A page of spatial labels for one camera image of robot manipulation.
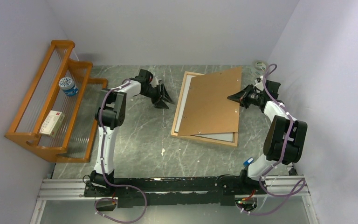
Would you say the aluminium rail frame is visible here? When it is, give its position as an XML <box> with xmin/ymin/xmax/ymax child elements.
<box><xmin>29</xmin><ymin>77</ymin><xmax>320</xmax><ymax>224</ymax></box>

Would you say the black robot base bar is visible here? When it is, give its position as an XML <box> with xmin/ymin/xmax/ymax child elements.
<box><xmin>83</xmin><ymin>175</ymin><xmax>266</xmax><ymax>208</ymax></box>

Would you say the blue white round can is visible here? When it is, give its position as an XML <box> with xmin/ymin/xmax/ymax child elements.
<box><xmin>58</xmin><ymin>77</ymin><xmax>79</xmax><ymax>97</ymax></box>

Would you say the small blue clip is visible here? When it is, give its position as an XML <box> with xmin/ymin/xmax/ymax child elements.
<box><xmin>243</xmin><ymin>157</ymin><xmax>254</xmax><ymax>167</ymax></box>

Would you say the small white green box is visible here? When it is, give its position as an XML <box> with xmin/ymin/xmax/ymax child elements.
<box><xmin>39</xmin><ymin>110</ymin><xmax>65</xmax><ymax>138</ymax></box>

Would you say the light wooden picture frame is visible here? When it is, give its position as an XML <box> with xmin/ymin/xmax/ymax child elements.
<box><xmin>170</xmin><ymin>71</ymin><xmax>239</xmax><ymax>147</ymax></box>

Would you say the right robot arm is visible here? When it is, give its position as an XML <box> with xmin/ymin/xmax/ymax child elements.
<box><xmin>227</xmin><ymin>78</ymin><xmax>308</xmax><ymax>194</ymax></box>

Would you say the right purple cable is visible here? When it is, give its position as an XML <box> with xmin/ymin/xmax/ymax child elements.
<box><xmin>236</xmin><ymin>63</ymin><xmax>306</xmax><ymax>216</ymax></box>

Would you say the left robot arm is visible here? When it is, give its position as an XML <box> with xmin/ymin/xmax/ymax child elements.
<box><xmin>89</xmin><ymin>69</ymin><xmax>174</xmax><ymax>196</ymax></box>

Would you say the brown backing board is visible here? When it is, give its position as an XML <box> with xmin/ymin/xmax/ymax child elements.
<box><xmin>178</xmin><ymin>67</ymin><xmax>242</xmax><ymax>136</ymax></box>

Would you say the printed photo of people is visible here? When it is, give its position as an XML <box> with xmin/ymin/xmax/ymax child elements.
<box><xmin>174</xmin><ymin>75</ymin><xmax>237</xmax><ymax>143</ymax></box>

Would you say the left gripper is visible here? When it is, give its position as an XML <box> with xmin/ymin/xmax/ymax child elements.
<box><xmin>142</xmin><ymin>84</ymin><xmax>174</xmax><ymax>110</ymax></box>

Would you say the orange wooden rack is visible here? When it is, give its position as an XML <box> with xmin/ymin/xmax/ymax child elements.
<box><xmin>5</xmin><ymin>40</ymin><xmax>108</xmax><ymax>163</ymax></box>

